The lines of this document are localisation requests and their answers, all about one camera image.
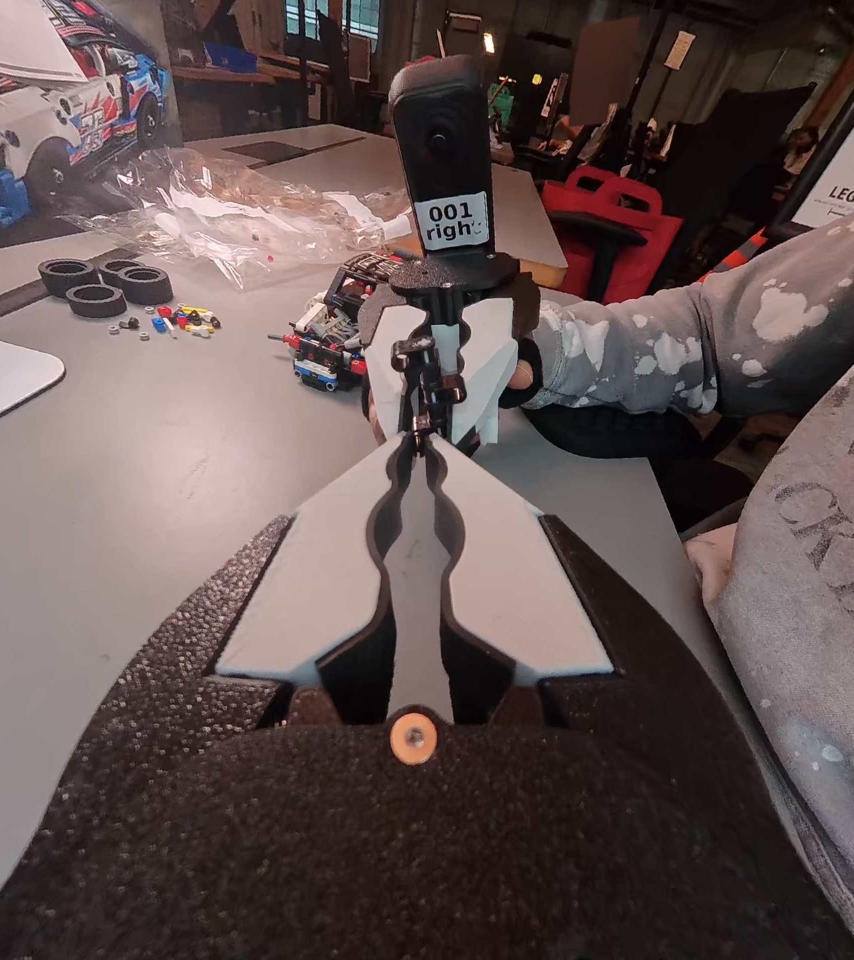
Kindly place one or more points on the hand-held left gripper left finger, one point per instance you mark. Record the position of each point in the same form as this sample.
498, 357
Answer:
307, 600

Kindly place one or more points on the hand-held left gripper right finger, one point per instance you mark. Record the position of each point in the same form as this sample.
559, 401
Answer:
524, 600

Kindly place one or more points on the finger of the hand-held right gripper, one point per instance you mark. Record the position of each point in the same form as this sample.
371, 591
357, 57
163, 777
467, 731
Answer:
490, 352
385, 375

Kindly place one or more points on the black toy connector assembly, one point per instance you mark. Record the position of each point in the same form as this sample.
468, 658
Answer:
427, 390

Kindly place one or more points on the person's right forearm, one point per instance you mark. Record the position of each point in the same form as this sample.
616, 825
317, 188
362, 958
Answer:
659, 337

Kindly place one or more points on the person's right hand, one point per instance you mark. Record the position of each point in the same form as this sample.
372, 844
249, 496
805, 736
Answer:
523, 373

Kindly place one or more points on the partly built toy car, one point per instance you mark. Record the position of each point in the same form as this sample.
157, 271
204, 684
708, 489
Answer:
329, 330

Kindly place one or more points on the black chair armrest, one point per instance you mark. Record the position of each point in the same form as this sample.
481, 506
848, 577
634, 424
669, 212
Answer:
607, 431

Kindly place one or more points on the heap of clear plastic bags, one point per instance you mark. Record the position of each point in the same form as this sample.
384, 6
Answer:
246, 210

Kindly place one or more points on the heap of small coloured parts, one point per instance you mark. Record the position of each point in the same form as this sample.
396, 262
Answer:
179, 319

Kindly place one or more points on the person's grey sweatshirt torso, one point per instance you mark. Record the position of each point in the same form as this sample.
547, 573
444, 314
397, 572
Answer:
824, 600

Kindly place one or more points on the toy set box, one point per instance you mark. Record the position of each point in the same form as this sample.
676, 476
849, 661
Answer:
81, 127

